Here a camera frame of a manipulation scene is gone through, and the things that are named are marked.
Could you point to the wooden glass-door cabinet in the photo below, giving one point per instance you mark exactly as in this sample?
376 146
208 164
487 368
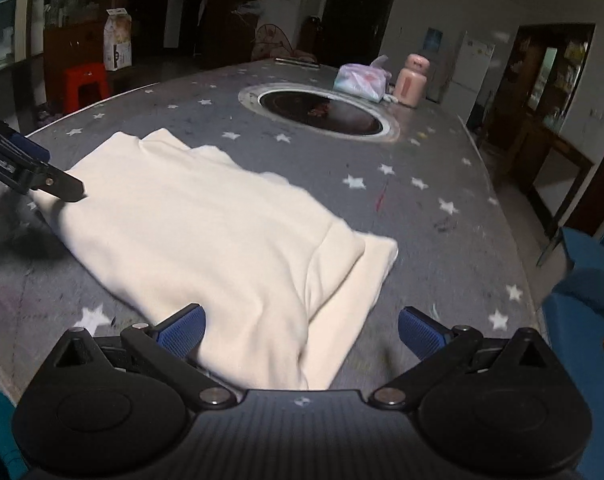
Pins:
557 70

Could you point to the cream sweatshirt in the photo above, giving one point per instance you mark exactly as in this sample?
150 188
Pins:
192 230

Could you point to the blue water dispenser bottle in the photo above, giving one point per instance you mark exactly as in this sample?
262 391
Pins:
434 40

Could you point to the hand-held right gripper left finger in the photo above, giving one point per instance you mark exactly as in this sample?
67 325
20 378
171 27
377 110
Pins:
184 332

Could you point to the red plastic stool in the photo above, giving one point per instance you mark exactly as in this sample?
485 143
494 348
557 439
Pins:
84 87

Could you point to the pink water bottle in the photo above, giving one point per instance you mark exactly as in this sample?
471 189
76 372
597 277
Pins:
410 82

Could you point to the grey star-printed table cover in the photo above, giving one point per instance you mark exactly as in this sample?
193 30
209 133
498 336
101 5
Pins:
432 240

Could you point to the dark wooden shelf unit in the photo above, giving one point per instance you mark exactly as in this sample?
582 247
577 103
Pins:
232 10

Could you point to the glass display shelf cabinet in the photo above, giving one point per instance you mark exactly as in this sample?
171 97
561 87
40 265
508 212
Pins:
7 35

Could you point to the dark wooden side table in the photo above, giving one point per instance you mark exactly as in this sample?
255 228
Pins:
557 150

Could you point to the small white object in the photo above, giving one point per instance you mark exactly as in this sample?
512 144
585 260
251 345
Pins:
389 97

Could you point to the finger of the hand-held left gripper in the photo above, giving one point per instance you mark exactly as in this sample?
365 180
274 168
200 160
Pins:
27 147
42 180

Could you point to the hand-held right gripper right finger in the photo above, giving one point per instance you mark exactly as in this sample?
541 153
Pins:
422 333

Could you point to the white printed paper bag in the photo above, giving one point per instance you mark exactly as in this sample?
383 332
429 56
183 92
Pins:
118 40

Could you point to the white refrigerator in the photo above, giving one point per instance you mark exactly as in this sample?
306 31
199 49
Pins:
464 75

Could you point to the round black induction hob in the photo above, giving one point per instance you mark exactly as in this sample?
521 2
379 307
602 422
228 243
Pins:
317 110

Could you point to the blue upholstered chair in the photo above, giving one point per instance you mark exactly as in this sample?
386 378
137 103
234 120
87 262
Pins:
582 320

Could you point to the dark wooden door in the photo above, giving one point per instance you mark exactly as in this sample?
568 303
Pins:
357 10

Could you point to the brown wooden low cabinet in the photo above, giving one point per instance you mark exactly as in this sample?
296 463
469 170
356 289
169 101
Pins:
74 45

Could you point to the clear plastic tissue pack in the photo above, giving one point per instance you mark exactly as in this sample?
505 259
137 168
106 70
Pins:
359 82

